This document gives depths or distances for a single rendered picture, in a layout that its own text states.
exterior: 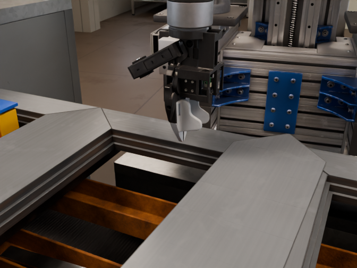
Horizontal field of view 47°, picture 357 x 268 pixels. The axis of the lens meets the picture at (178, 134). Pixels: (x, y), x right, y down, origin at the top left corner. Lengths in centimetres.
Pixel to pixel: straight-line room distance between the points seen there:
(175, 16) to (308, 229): 37
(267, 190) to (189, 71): 23
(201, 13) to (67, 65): 88
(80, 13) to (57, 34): 476
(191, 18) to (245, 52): 50
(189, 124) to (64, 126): 31
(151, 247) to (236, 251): 11
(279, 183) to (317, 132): 51
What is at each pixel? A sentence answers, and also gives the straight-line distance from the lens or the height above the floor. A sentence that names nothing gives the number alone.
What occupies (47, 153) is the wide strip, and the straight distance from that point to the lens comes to 82.
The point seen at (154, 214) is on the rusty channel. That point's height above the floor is 68.
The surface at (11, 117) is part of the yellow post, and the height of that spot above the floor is 86.
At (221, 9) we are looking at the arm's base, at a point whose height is 105.
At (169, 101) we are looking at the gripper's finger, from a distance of 70.
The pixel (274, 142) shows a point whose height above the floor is 86.
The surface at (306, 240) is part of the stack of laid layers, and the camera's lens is 60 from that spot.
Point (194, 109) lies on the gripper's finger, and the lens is 76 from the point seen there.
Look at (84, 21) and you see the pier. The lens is 618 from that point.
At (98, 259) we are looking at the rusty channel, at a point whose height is 72.
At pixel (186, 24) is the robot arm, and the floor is 110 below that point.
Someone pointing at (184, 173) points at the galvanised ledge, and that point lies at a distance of 105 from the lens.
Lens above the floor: 122
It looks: 26 degrees down
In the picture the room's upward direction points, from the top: straight up
